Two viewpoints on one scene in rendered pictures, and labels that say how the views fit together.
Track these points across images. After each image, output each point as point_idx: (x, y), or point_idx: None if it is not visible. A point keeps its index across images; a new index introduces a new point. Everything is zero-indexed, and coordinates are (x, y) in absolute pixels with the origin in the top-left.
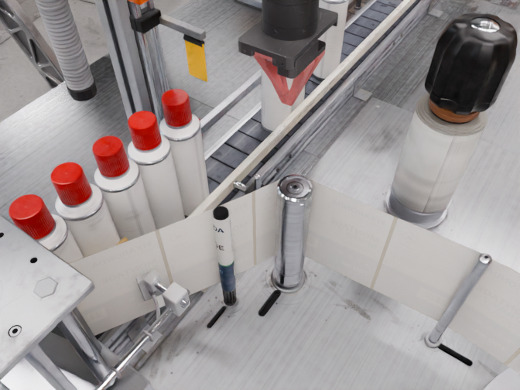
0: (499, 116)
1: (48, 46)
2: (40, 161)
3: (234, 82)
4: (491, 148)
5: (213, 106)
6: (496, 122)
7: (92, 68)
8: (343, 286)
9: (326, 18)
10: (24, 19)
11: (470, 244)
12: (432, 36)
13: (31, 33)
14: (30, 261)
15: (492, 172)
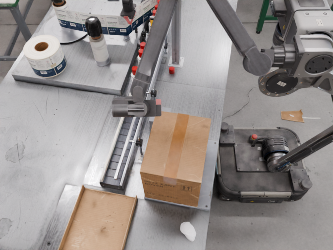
0: (78, 110)
1: (302, 147)
2: (206, 51)
3: (171, 94)
4: (83, 83)
5: (172, 83)
6: (80, 107)
7: (223, 83)
8: (115, 40)
9: (122, 12)
10: (314, 137)
11: (89, 56)
12: (104, 146)
13: (308, 140)
14: None
15: (83, 75)
